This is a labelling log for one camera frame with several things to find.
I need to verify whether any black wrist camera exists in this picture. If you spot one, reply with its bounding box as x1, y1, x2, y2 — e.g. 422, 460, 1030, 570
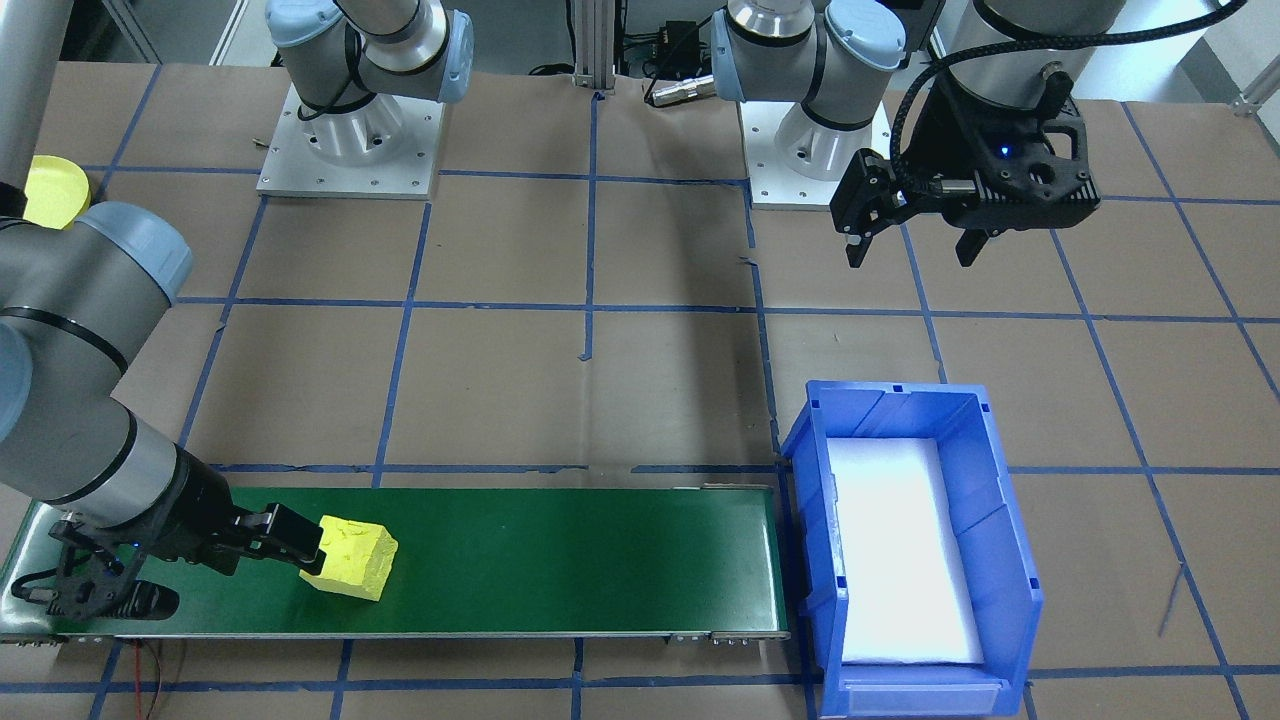
45, 515, 183, 623
975, 95, 1103, 233

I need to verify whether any yellow plastic plate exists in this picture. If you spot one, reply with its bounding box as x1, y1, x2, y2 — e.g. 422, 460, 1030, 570
22, 155, 93, 229

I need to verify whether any yellow foam block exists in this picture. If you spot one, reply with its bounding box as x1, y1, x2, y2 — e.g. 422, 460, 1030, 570
298, 515, 399, 602

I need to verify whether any silver metal cylinder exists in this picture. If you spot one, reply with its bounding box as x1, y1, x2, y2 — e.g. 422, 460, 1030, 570
645, 75, 716, 107

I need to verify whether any green conveyor belt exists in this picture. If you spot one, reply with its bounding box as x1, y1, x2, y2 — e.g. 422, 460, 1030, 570
0, 485, 791, 646

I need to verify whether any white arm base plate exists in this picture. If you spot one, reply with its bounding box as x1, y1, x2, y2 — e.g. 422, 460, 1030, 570
738, 100, 893, 211
257, 78, 446, 201

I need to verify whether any white foam pad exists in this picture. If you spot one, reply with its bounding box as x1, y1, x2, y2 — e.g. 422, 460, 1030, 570
830, 437, 986, 666

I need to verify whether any black electronic device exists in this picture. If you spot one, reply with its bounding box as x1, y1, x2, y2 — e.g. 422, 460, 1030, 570
655, 20, 716, 66

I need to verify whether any blue plastic storage bin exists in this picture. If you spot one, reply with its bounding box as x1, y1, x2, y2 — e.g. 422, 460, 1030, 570
780, 378, 1044, 719

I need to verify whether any red conveyor wire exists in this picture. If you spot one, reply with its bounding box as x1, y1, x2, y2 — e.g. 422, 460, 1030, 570
128, 640, 191, 720

